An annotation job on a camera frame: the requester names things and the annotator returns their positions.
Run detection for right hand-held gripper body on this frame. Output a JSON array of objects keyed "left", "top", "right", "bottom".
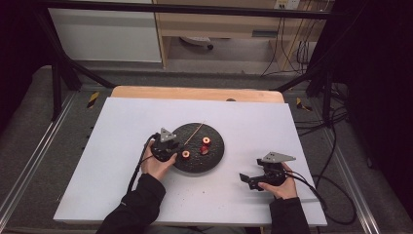
[{"left": 256, "top": 151, "right": 297, "bottom": 187}]

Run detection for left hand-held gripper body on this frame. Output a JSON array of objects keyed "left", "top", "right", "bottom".
[{"left": 150, "top": 127, "right": 180, "bottom": 163}]

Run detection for thin bamboo skewer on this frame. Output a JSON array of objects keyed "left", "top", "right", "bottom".
[{"left": 183, "top": 121, "right": 207, "bottom": 146}]

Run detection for black round plate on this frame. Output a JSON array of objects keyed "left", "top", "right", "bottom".
[{"left": 165, "top": 122, "right": 226, "bottom": 175}]

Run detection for person's right hand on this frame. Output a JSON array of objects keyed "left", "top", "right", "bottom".
[{"left": 257, "top": 162, "right": 299, "bottom": 201}]

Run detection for person's left hand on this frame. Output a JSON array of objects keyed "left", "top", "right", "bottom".
[{"left": 139, "top": 140, "right": 179, "bottom": 181}]

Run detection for white table board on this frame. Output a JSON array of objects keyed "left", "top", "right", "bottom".
[{"left": 53, "top": 97, "right": 328, "bottom": 227}]

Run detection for wooden table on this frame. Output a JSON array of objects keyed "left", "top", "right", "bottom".
[{"left": 110, "top": 85, "right": 285, "bottom": 104}]

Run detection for grey power strip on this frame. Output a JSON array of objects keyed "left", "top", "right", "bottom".
[{"left": 179, "top": 35, "right": 215, "bottom": 51}]

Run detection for white cabinet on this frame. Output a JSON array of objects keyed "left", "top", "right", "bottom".
[{"left": 48, "top": 7, "right": 163, "bottom": 63}]

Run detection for light wooden desk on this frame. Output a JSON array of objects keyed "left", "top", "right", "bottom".
[{"left": 152, "top": 0, "right": 329, "bottom": 70}]

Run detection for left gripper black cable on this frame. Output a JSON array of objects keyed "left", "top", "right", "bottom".
[{"left": 127, "top": 133, "right": 161, "bottom": 193}]

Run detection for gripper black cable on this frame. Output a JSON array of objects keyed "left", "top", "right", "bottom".
[
  {"left": 284, "top": 170, "right": 357, "bottom": 226},
  {"left": 127, "top": 133, "right": 161, "bottom": 193}
]

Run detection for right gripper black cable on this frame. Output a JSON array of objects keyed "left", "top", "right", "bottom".
[{"left": 284, "top": 170, "right": 357, "bottom": 226}]

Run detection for black floor cables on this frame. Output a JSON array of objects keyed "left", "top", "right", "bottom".
[{"left": 293, "top": 82, "right": 351, "bottom": 137}]

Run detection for aluminium floor rail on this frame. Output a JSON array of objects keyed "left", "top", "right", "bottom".
[
  {"left": 0, "top": 92, "right": 78, "bottom": 222},
  {"left": 319, "top": 126, "right": 382, "bottom": 234}
]

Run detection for black metal frame stand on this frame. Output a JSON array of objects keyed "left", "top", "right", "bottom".
[
  {"left": 275, "top": 61, "right": 336, "bottom": 125},
  {"left": 34, "top": 9, "right": 115, "bottom": 122}
]

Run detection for hanging black cables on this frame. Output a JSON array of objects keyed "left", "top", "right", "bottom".
[{"left": 260, "top": 16, "right": 323, "bottom": 78}]

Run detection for black metal frame bar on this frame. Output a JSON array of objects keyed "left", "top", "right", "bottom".
[{"left": 33, "top": 0, "right": 346, "bottom": 20}]

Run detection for white wall socket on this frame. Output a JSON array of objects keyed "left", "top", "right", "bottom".
[{"left": 274, "top": 0, "right": 302, "bottom": 11}]

